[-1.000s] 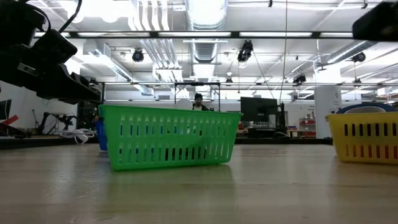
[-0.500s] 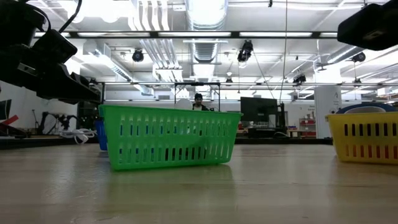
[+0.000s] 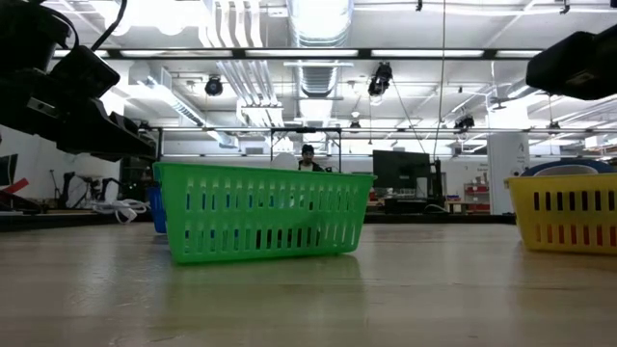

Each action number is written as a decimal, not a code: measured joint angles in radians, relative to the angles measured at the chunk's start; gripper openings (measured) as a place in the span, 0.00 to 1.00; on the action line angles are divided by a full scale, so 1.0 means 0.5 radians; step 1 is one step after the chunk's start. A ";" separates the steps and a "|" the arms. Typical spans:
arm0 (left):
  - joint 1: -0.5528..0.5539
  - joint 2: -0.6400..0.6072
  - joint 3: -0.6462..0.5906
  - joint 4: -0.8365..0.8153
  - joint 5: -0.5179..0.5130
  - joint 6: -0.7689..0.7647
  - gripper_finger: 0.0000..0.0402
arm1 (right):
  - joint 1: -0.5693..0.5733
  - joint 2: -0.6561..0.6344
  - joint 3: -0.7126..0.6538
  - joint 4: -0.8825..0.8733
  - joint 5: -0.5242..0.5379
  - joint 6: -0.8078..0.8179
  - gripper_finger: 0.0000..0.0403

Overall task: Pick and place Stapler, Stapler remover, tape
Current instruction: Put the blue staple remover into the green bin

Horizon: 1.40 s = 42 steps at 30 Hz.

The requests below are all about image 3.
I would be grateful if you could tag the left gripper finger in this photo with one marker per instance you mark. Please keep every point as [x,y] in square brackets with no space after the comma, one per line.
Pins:
[126,121]
[115,142]

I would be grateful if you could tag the blue tape roll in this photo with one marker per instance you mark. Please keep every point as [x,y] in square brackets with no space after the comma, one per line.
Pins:
[569,162]

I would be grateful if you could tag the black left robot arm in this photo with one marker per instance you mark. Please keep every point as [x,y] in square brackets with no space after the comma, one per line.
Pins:
[29,29]

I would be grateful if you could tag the blue plastic basket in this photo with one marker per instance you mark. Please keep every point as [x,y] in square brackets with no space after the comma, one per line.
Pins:
[156,212]

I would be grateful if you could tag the green plastic basket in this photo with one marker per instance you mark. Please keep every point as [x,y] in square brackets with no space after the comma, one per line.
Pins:
[226,176]

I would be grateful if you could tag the yellow plastic basket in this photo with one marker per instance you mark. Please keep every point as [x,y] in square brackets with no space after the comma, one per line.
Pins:
[569,183]

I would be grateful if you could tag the red storage shelf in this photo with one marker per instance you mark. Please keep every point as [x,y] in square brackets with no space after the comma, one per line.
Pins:
[477,195]

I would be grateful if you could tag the person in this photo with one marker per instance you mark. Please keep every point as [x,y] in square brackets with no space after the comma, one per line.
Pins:
[307,156]

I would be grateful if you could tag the black background monitor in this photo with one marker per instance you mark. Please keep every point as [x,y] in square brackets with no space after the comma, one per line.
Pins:
[400,168]

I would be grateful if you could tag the black overhead beam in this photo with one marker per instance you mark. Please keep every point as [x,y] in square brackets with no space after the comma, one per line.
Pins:
[359,53]

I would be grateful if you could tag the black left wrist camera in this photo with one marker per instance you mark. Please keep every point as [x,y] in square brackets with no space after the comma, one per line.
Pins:
[84,72]

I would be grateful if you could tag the black hanging ceiling camera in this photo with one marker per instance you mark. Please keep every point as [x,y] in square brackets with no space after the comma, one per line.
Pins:
[213,87]
[381,79]

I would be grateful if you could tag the black aluminium table frame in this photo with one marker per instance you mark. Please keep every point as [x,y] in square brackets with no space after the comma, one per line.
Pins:
[434,218]

